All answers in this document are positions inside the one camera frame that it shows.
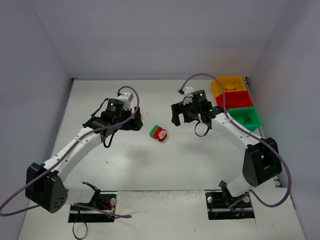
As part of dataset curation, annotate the green yellow oval lego stack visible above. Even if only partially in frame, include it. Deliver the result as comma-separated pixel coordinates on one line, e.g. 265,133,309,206
225,84,238,91

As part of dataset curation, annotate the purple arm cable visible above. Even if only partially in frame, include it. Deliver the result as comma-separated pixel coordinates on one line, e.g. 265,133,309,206
178,73,292,213
0,86,141,220

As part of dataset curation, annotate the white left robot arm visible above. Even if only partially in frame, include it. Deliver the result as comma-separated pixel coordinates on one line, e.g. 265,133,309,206
25,98,143,213

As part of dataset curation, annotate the red plastic bin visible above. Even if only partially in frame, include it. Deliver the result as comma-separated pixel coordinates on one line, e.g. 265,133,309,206
224,90,254,110

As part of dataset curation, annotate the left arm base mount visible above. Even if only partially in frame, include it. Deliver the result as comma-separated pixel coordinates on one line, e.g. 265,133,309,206
67,192,117,223

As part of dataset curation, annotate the green plastic bin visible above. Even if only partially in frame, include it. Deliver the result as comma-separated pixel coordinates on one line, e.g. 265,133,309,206
227,107,263,132

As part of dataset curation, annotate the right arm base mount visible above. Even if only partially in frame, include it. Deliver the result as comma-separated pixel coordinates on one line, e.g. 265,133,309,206
205,190,255,221

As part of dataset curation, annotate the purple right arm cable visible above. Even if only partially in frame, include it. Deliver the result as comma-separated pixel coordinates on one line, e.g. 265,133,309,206
178,73,292,213

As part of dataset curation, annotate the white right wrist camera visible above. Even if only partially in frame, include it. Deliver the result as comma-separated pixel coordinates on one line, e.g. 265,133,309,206
178,86,195,105

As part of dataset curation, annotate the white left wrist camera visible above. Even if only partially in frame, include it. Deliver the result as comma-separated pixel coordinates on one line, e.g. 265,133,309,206
116,92,134,111

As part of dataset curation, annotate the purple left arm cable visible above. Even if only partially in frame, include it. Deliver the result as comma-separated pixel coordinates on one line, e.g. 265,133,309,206
0,86,141,220

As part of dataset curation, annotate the green red flower lego stack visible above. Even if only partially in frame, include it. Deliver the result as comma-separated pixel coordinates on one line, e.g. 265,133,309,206
149,125,168,142

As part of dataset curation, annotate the yellow plastic bin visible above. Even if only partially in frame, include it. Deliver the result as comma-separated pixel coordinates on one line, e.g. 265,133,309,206
211,75,247,98

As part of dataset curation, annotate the green lego brick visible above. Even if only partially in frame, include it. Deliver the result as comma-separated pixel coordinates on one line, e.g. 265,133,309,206
244,116,253,125

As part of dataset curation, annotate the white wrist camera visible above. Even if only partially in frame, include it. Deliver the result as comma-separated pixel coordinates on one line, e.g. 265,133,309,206
178,86,195,105
116,92,134,111

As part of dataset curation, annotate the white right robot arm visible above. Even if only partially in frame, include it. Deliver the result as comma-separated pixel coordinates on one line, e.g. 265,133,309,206
171,86,282,198

